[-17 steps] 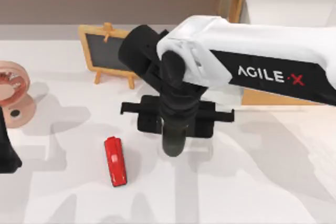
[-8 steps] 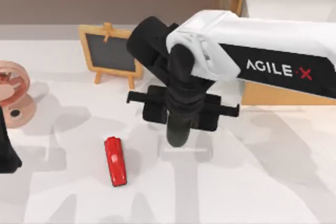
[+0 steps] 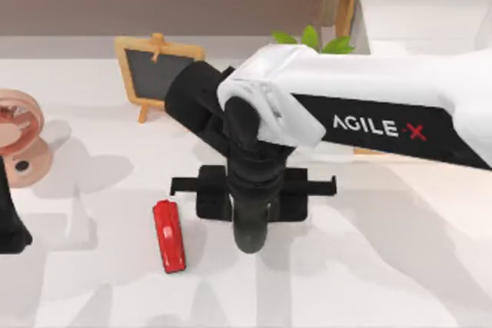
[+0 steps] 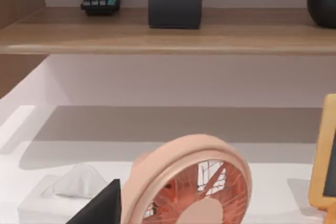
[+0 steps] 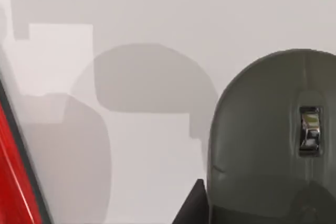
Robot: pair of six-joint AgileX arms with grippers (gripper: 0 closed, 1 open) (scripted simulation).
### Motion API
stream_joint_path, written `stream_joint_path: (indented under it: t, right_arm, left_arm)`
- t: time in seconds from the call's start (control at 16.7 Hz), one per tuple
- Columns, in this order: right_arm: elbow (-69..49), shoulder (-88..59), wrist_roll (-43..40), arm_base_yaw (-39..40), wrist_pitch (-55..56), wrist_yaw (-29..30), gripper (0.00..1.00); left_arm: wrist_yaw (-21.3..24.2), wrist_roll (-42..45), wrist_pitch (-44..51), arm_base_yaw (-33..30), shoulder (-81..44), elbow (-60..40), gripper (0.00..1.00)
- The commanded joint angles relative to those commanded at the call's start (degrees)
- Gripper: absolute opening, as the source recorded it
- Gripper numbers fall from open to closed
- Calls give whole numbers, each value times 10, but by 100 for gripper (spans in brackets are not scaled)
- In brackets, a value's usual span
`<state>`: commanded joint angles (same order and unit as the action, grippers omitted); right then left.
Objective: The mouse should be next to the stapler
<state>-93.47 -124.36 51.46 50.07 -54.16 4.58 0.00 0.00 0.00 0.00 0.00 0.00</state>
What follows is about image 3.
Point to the wooden framed blackboard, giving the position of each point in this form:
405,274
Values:
153,74

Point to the green plant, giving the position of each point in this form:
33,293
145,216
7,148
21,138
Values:
311,38

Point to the pink table fan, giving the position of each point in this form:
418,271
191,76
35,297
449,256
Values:
23,128

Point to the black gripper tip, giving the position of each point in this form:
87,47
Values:
9,220

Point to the wooden cabinet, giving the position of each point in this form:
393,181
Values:
351,5

